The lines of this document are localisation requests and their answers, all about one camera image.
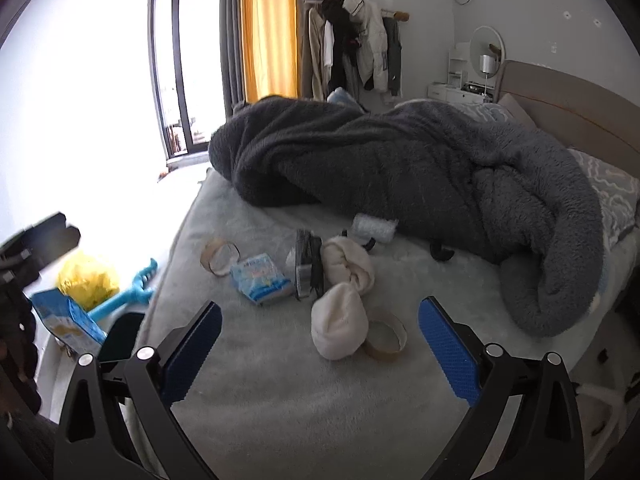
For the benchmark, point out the grey curtain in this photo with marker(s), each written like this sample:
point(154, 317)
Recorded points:
point(231, 55)

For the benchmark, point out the white dressing table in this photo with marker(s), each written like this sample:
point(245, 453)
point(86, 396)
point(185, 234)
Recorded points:
point(463, 85)

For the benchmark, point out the light blue patterned quilt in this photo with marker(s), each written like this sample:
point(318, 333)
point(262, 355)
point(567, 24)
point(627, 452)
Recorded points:
point(342, 97)

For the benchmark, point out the blue tissue packet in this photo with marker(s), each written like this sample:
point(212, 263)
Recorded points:
point(259, 279)

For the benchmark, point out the beige upholstered headboard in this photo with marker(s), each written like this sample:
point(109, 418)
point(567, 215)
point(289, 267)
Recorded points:
point(578, 113)

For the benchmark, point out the clothes rack with clothes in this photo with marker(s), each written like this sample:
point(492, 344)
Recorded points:
point(355, 46)

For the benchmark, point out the round vanity mirror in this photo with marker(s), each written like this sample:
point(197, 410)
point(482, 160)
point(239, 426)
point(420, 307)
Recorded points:
point(487, 51)

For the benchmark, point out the brown tape roll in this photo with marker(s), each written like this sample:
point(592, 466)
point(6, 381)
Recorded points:
point(386, 338)

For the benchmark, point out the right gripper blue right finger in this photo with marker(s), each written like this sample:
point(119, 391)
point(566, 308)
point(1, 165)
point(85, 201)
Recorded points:
point(449, 349)

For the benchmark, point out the yellow plastic bag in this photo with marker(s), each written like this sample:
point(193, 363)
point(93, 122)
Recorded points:
point(86, 281)

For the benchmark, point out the bed with light grey sheet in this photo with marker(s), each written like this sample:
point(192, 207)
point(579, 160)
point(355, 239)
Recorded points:
point(265, 404)

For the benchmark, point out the blue white paper bag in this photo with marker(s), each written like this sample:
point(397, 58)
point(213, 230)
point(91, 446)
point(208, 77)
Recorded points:
point(65, 320)

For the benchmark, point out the white sock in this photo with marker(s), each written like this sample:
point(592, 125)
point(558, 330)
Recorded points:
point(345, 261)

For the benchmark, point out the white sock ball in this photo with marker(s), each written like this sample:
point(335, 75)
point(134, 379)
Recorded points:
point(339, 323)

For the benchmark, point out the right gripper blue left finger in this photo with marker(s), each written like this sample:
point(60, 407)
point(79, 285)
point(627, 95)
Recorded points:
point(184, 350)

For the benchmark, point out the grey patterned pillow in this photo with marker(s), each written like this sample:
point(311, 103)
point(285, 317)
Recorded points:
point(618, 193)

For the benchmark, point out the dark grey fleece blanket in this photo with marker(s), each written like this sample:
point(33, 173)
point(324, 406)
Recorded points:
point(511, 195)

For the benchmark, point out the blue dinosaur toy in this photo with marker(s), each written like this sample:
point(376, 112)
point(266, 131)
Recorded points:
point(138, 293)

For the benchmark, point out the window with dark frame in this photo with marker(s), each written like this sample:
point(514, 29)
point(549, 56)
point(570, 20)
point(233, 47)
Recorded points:
point(184, 49)

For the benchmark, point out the black hook object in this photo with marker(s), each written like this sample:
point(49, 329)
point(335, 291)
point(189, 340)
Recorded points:
point(440, 253)
point(367, 247)

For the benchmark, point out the yellow curtain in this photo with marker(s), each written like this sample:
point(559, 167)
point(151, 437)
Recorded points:
point(269, 48)

